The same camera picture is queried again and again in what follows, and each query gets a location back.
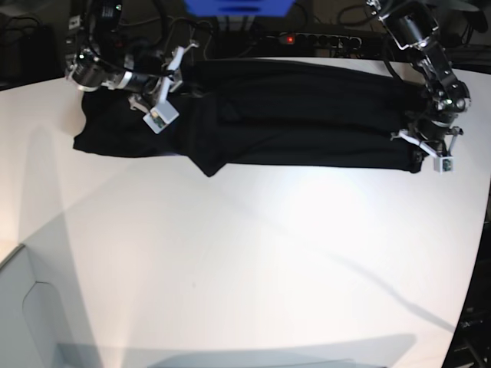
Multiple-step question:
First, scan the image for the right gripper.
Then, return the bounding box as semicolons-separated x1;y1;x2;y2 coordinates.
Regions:
126;41;199;113

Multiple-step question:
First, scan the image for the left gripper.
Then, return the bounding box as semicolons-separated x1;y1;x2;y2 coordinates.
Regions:
390;117;463;158

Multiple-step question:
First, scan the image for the black T-shirt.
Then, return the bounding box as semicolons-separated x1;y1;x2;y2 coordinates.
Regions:
73;59;427;176

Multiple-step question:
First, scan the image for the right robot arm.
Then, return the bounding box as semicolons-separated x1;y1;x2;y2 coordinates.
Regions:
65;1;199;113

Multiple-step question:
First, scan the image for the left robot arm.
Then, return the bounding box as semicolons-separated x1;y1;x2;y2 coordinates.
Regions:
366;1;471;163

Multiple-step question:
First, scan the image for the blue box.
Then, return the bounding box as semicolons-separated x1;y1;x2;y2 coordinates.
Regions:
184;0;295;17

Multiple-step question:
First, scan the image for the black power strip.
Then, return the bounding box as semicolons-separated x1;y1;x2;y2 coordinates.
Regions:
267;33;362;50

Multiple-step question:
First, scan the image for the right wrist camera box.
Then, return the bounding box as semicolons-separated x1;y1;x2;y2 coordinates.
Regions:
143;101;180;134

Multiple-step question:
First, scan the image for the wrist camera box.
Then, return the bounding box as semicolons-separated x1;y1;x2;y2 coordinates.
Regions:
433;156;454;173
143;101;180;134

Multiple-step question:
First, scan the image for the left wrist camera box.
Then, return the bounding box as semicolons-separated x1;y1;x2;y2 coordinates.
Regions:
433;156;454;173

